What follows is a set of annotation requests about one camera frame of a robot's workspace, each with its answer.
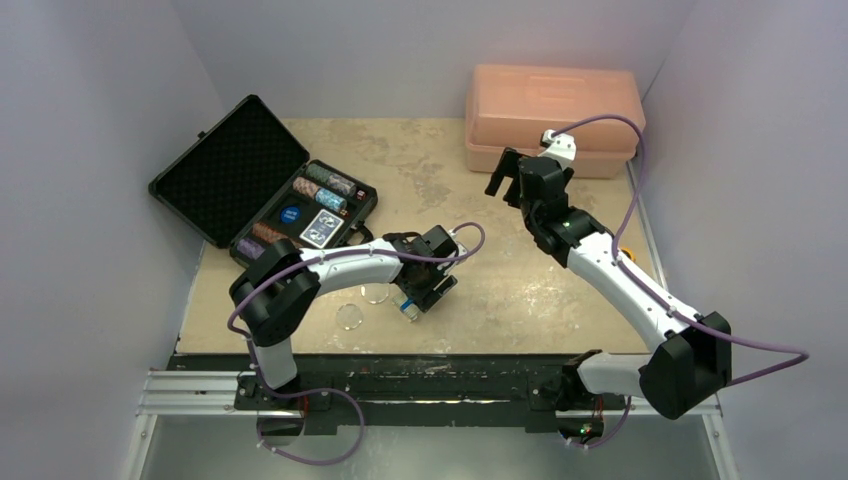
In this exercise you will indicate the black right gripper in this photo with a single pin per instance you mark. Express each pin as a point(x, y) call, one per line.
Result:
point(512, 179)

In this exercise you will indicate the blue chip stack lower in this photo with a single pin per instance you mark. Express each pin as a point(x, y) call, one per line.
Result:
point(330, 200)

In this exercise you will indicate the brown chip stack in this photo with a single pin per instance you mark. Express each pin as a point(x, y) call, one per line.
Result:
point(267, 233)

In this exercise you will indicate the blue dealer button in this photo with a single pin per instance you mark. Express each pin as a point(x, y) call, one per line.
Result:
point(290, 214)

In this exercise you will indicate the pink plastic toolbox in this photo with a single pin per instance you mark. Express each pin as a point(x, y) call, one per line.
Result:
point(512, 106)

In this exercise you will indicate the black table edge rail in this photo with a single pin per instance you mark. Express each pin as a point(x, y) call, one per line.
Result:
point(535, 392)

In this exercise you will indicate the black poker set case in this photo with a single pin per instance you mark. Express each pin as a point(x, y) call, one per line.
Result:
point(241, 172)

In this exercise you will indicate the aluminium frame rail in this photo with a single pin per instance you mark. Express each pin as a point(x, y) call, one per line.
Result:
point(188, 393)

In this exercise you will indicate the blue patterned card deck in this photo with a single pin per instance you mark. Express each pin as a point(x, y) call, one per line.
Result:
point(321, 229)

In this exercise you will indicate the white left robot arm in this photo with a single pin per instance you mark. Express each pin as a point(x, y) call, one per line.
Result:
point(274, 294)

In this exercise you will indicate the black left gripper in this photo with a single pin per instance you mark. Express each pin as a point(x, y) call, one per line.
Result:
point(424, 298)

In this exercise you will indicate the clear round disc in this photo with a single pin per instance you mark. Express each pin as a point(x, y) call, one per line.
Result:
point(349, 317)
point(375, 293)

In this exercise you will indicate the yellow tape measure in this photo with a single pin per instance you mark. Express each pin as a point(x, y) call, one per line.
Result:
point(628, 254)

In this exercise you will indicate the purple chip stack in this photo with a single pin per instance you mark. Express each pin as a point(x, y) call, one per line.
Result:
point(249, 248)

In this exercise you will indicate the blue striped card deck box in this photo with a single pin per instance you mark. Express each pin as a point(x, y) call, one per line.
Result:
point(409, 309)

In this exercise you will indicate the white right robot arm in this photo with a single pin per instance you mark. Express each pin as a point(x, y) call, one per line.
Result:
point(689, 355)

